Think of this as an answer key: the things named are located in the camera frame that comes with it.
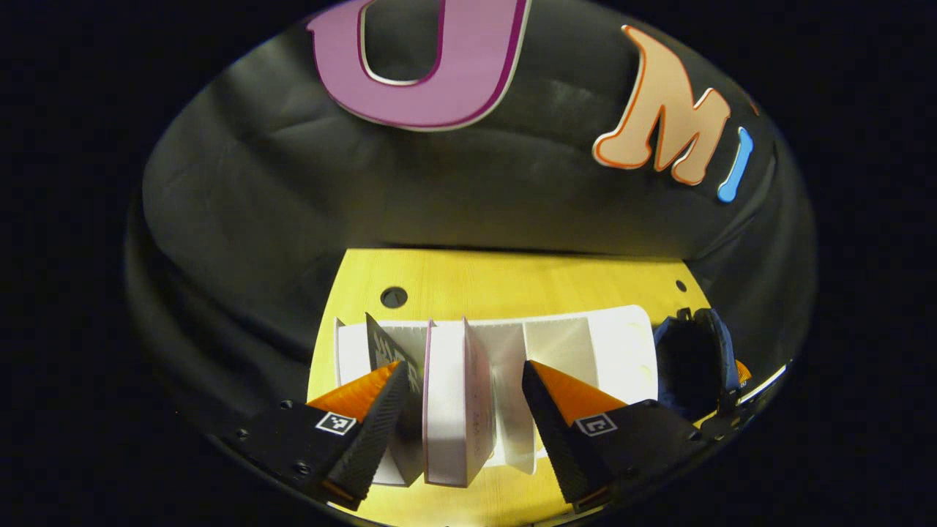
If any blue schoolbag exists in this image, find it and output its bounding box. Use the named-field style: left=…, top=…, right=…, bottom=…
left=654, top=307, right=740, bottom=424

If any pink book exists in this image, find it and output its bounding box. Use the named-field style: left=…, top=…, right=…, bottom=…
left=423, top=317, right=498, bottom=488

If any dark cover book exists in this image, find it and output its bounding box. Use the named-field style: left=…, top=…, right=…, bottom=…
left=365, top=313, right=426, bottom=487

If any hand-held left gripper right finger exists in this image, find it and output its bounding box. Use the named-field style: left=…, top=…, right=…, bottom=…
left=521, top=359, right=709, bottom=515

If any white bookshelf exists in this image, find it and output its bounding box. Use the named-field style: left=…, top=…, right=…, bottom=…
left=333, top=305, right=660, bottom=474

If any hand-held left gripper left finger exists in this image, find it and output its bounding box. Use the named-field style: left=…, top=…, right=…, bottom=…
left=220, top=360, right=411, bottom=512

